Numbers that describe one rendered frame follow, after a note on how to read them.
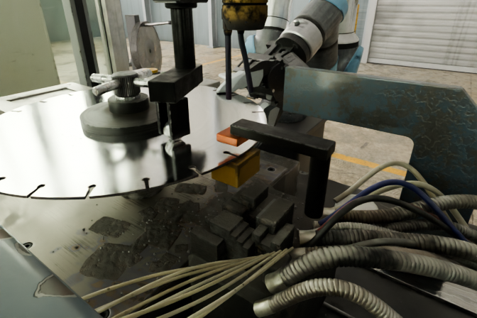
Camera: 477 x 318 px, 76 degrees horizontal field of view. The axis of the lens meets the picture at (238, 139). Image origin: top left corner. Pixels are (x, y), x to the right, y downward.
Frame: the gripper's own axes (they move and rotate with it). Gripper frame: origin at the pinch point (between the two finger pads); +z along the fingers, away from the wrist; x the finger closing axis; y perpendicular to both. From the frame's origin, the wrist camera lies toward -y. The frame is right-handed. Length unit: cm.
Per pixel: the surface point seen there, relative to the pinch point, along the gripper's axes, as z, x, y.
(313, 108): -4.4, 4.0, -12.8
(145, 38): -48, -29, 133
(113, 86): 11.3, 19.8, -1.3
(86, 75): 5.0, 6.7, 44.7
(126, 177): 17.7, 18.4, -12.3
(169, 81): 9.2, 20.7, -10.5
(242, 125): 8.2, 15.9, -16.3
